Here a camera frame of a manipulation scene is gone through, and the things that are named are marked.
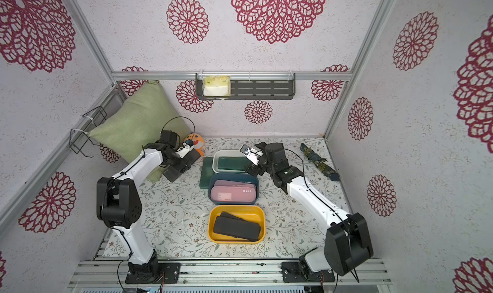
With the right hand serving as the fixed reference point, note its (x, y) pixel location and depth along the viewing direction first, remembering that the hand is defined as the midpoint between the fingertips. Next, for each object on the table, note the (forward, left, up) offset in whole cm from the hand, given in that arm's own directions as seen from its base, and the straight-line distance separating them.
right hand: (252, 150), depth 81 cm
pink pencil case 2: (-2, +13, -23) cm, 26 cm away
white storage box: (+17, +15, -22) cm, 32 cm away
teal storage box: (+5, +8, -28) cm, 30 cm away
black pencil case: (-26, +7, -21) cm, 34 cm away
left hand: (+3, +35, -14) cm, 38 cm away
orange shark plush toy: (+20, +30, -17) cm, 40 cm away
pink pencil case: (-10, +9, -20) cm, 24 cm away
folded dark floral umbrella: (+13, -38, -24) cm, 47 cm away
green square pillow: (+11, +50, +7) cm, 52 cm away
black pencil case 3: (-4, +36, -9) cm, 37 cm away
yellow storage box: (-18, -1, -25) cm, 31 cm away
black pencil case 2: (-19, +12, -23) cm, 32 cm away
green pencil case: (+5, +24, -23) cm, 34 cm away
